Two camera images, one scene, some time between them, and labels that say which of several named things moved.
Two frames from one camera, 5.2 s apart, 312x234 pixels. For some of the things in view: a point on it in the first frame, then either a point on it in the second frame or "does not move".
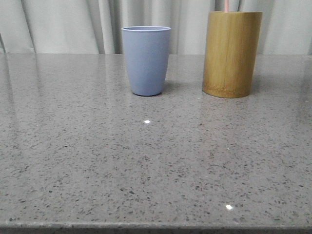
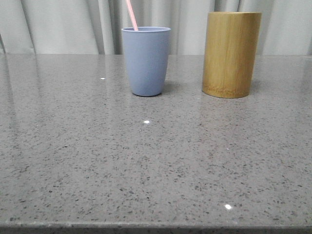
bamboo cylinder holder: [231, 45] does not move
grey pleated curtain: [95, 27] does not move
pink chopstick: [226, 6] to [132, 15]
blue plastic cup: [147, 50] does not move
